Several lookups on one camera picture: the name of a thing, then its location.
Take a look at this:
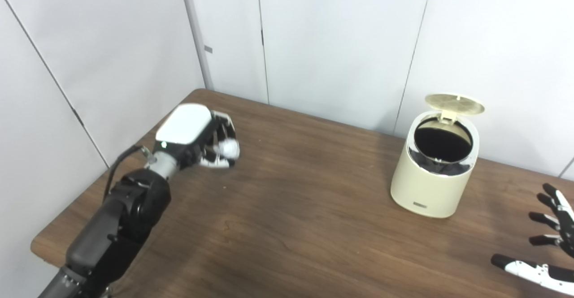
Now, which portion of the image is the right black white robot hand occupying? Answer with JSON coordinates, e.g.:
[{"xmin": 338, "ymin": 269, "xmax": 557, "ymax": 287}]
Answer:
[{"xmin": 490, "ymin": 183, "xmax": 574, "ymax": 296}]

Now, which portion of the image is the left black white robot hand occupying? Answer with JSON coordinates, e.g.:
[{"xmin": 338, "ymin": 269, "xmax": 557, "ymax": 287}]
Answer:
[{"xmin": 154, "ymin": 103, "xmax": 240, "ymax": 169}]

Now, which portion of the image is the white paper ball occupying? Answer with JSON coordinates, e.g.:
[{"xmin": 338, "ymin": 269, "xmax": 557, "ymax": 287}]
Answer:
[{"xmin": 217, "ymin": 139, "xmax": 240, "ymax": 159}]

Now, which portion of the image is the cream round bin lid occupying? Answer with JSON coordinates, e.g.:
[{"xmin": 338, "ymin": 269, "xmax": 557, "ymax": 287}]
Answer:
[{"xmin": 424, "ymin": 93, "xmax": 485, "ymax": 124}]

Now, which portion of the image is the cream-colored bin body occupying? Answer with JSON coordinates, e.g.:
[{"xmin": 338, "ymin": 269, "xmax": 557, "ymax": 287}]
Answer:
[{"xmin": 390, "ymin": 110, "xmax": 480, "ymax": 219}]

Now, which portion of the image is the black bin liner bag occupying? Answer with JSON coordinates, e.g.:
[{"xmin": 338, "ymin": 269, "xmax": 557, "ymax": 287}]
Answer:
[{"xmin": 406, "ymin": 118, "xmax": 474, "ymax": 177}]

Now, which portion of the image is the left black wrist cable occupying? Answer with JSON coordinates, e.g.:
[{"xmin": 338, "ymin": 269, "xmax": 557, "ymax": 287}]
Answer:
[{"xmin": 102, "ymin": 145, "xmax": 155, "ymax": 200}]

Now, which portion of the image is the grey wall corner post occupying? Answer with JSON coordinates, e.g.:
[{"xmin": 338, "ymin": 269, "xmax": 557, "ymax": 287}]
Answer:
[{"xmin": 178, "ymin": 0, "xmax": 214, "ymax": 91}]

